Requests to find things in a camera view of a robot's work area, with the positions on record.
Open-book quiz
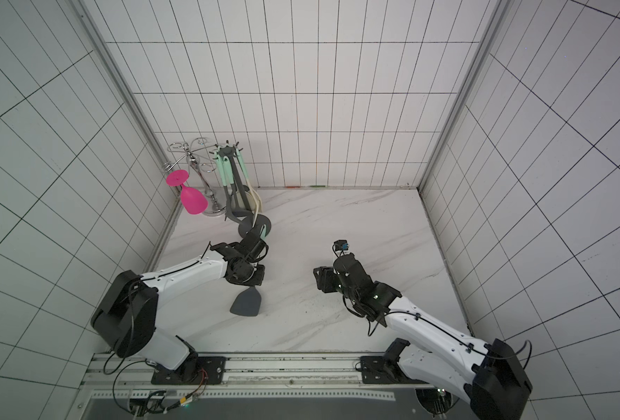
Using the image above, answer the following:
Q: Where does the grey spatula green handle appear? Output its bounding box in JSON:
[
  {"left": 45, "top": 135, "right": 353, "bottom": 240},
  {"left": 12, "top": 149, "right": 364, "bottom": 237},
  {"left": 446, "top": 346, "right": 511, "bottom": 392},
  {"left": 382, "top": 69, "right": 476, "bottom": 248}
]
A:
[{"left": 230, "top": 229, "right": 268, "bottom": 317}]

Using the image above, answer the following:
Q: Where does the beige spatula green handle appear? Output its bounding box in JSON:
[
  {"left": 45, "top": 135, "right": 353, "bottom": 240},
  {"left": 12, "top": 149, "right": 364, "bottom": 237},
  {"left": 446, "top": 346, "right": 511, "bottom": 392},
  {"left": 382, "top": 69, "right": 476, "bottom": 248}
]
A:
[{"left": 235, "top": 148, "right": 262, "bottom": 227}]

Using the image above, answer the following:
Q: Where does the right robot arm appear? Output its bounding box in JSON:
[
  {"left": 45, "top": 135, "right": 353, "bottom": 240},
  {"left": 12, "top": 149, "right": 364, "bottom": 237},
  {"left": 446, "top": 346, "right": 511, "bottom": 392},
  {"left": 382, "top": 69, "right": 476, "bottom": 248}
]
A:
[{"left": 313, "top": 253, "right": 533, "bottom": 419}]

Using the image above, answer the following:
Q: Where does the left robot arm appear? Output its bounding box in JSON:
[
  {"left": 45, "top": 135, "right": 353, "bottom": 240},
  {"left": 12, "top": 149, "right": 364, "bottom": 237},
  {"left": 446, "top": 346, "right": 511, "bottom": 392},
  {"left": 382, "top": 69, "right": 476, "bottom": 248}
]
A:
[{"left": 91, "top": 234, "right": 269, "bottom": 384}]

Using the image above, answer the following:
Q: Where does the grey utensil rack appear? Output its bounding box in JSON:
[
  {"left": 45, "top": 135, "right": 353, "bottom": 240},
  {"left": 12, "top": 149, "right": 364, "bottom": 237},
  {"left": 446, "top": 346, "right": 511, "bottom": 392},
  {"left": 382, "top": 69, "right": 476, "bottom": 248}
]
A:
[{"left": 213, "top": 141, "right": 273, "bottom": 239}]

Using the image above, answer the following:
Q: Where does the pink plastic wine glass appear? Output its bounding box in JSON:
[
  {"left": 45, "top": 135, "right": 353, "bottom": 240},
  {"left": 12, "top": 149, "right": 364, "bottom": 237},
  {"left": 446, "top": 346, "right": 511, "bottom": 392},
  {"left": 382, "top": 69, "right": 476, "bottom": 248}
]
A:
[{"left": 166, "top": 170, "right": 209, "bottom": 215}]

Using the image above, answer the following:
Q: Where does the chrome glass holder stand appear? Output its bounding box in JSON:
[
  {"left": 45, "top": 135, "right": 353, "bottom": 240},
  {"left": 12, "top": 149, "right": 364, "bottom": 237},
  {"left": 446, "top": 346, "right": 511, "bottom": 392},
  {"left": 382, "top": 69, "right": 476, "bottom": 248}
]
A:
[{"left": 164, "top": 138, "right": 225, "bottom": 217}]

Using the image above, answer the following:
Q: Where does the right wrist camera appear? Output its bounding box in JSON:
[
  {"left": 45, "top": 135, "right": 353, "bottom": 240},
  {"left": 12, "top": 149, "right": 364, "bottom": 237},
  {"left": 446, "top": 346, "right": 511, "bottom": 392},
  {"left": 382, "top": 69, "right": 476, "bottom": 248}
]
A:
[{"left": 332, "top": 240, "right": 350, "bottom": 256}]

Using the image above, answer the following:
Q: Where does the grey utensil green handle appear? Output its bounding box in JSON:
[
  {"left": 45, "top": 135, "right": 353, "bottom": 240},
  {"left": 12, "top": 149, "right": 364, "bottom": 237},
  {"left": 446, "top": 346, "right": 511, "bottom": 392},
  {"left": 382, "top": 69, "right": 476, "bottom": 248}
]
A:
[{"left": 214, "top": 152, "right": 243, "bottom": 224}]

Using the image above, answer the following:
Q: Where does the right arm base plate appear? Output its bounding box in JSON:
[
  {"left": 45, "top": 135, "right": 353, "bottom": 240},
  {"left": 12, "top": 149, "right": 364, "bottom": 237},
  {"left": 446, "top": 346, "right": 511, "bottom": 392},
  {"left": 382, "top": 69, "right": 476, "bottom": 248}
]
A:
[{"left": 355, "top": 356, "right": 427, "bottom": 385}]

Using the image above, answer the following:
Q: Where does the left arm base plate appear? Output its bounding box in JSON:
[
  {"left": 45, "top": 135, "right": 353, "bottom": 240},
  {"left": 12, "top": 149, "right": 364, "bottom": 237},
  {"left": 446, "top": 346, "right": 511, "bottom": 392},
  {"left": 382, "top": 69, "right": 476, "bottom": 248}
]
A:
[{"left": 151, "top": 355, "right": 227, "bottom": 386}]

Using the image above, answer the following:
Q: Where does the left base cable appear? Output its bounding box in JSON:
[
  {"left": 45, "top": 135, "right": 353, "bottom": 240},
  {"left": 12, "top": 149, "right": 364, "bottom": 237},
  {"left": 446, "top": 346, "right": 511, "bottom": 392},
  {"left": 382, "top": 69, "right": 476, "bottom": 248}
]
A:
[{"left": 109, "top": 356, "right": 210, "bottom": 417}]

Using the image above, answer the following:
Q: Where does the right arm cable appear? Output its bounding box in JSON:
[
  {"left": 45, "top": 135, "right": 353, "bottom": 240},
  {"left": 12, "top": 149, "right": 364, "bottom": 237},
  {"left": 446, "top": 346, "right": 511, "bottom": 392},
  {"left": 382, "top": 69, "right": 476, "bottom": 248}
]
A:
[{"left": 414, "top": 385, "right": 460, "bottom": 416}]

